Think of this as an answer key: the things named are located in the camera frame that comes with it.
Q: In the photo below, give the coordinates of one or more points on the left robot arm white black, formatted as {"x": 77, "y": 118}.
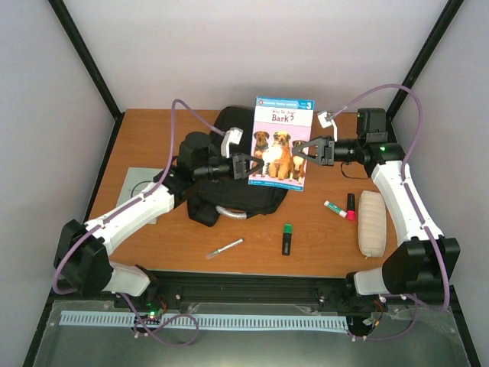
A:
{"x": 84, "y": 249}

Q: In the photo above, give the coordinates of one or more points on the black student backpack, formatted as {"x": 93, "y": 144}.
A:
{"x": 236, "y": 195}

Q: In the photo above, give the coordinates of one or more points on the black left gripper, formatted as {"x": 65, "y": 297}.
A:
{"x": 238, "y": 166}

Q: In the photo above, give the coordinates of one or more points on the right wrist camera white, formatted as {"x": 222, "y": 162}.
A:
{"x": 326, "y": 120}

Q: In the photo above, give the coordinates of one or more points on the right black frame post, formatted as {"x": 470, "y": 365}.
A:
{"x": 428, "y": 48}

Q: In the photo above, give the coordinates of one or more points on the green black highlighter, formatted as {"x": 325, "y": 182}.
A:
{"x": 287, "y": 239}

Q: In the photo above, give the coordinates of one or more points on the left black frame post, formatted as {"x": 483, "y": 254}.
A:
{"x": 76, "y": 39}

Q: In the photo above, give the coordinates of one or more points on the beige pencil case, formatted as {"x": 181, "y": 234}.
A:
{"x": 372, "y": 224}

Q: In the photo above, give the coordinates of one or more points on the pink black highlighter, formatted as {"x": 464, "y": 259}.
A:
{"x": 351, "y": 211}

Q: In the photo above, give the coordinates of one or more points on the light blue cable duct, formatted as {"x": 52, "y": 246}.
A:
{"x": 209, "y": 322}

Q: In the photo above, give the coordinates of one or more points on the black aluminium rail base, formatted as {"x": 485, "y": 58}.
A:
{"x": 179, "y": 290}

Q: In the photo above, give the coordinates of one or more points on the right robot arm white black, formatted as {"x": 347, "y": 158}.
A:
{"x": 424, "y": 259}

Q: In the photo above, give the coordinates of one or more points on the white green glue stick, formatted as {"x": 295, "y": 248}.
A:
{"x": 336, "y": 209}

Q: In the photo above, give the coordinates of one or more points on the silver pen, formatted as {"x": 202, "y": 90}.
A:
{"x": 224, "y": 248}

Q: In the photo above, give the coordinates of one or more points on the dog picture book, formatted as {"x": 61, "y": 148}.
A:
{"x": 277, "y": 123}

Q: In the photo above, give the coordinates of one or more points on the black frame post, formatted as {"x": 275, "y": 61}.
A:
{"x": 76, "y": 39}
{"x": 428, "y": 48}

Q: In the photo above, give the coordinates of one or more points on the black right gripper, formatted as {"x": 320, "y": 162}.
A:
{"x": 321, "y": 158}

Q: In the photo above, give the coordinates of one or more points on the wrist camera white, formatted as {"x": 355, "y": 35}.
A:
{"x": 326, "y": 120}
{"x": 231, "y": 137}

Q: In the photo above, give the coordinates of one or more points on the grey book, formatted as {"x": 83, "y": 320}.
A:
{"x": 140, "y": 180}

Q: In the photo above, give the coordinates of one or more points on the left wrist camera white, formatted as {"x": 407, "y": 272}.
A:
{"x": 231, "y": 137}

